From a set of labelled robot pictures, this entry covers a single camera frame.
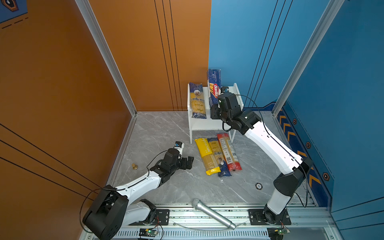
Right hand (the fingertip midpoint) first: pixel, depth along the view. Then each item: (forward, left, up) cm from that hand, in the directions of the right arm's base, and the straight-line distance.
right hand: (215, 107), depth 76 cm
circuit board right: (-48, -30, -34) cm, 67 cm away
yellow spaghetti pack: (-16, +2, -31) cm, 35 cm away
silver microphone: (-42, +1, -32) cm, 53 cm away
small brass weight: (-18, +47, -32) cm, 60 cm away
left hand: (-13, +15, -26) cm, 33 cm away
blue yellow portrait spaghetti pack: (-8, -4, -31) cm, 33 cm away
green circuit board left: (-50, +33, -35) cm, 69 cm away
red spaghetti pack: (-8, -11, -31) cm, 34 cm away
